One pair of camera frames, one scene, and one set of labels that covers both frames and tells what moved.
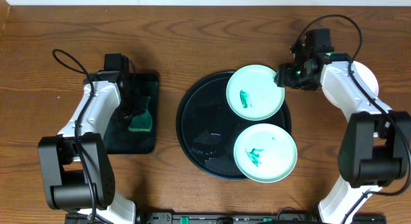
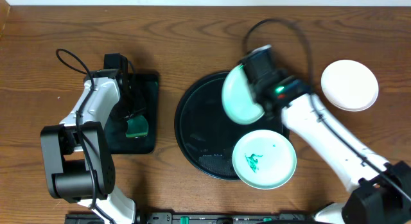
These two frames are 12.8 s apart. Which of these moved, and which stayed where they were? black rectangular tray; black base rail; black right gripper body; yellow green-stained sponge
Moved: black right gripper body; yellow green-stained sponge
Stayed: black base rail; black rectangular tray
